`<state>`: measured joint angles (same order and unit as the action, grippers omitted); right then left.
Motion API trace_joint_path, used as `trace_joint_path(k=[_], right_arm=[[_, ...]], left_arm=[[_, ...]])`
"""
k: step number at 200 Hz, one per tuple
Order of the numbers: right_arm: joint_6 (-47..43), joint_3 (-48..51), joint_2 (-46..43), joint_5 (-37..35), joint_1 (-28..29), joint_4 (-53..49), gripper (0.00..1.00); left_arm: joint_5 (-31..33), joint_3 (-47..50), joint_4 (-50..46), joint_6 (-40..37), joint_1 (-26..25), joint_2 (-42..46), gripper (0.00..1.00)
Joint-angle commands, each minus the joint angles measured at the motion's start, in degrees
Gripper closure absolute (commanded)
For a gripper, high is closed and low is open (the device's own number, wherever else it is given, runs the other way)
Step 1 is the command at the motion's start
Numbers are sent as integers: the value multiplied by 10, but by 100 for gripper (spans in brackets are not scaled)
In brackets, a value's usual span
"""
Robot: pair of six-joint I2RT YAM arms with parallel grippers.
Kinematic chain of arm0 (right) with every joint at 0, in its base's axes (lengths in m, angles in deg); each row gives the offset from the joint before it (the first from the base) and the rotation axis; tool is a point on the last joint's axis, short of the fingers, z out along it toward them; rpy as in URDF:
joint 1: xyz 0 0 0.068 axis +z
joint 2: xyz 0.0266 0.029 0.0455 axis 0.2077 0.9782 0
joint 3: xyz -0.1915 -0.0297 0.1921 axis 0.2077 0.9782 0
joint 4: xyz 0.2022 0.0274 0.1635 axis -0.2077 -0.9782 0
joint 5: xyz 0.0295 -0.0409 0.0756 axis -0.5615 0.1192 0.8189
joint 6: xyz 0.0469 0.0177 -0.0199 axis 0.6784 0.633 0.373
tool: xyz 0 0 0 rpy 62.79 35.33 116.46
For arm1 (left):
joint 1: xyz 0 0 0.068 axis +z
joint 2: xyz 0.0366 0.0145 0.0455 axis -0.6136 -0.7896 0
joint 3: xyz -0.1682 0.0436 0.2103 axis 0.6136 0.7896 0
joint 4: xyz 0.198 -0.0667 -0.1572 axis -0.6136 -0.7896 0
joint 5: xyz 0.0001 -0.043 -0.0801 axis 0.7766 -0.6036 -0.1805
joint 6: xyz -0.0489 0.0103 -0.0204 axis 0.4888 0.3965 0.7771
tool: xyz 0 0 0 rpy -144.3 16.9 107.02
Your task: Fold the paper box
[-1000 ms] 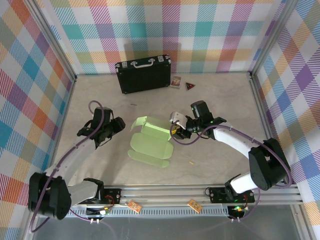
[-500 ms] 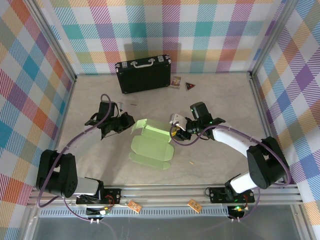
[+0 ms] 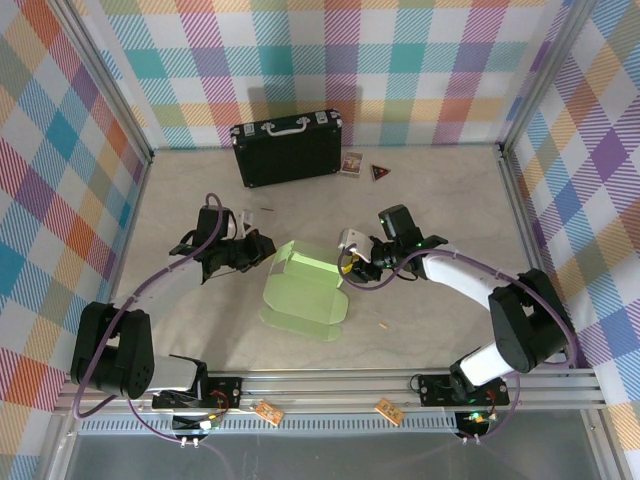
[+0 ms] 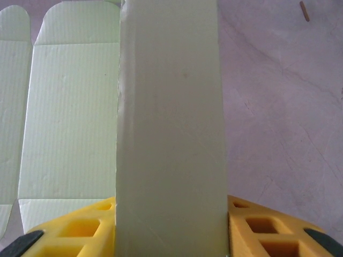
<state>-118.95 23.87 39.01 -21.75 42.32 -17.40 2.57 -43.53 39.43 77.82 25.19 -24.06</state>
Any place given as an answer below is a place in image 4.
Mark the small light wooden stick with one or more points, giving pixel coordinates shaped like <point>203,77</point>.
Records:
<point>304,11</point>

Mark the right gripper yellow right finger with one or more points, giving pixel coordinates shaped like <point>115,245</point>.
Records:
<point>268,235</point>

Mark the light green paper box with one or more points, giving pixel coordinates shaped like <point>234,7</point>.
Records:
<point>171,134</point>

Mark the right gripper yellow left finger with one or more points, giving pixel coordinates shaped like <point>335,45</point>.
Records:
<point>80,230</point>

